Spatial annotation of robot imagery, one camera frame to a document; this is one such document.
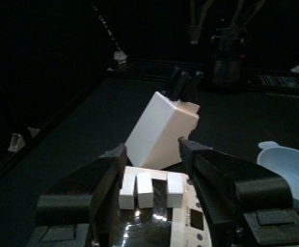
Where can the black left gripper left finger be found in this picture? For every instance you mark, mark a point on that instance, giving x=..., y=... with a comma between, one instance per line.
x=77, y=196

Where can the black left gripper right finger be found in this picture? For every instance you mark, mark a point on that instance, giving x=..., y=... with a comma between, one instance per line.
x=242, y=189

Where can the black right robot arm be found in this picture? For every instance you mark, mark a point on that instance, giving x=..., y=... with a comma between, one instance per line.
x=229, y=48

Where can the pale blue plastic bowl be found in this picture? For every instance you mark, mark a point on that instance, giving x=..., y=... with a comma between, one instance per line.
x=290, y=170

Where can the white crumpled cloth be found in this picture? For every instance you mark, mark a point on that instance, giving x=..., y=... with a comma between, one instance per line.
x=161, y=131

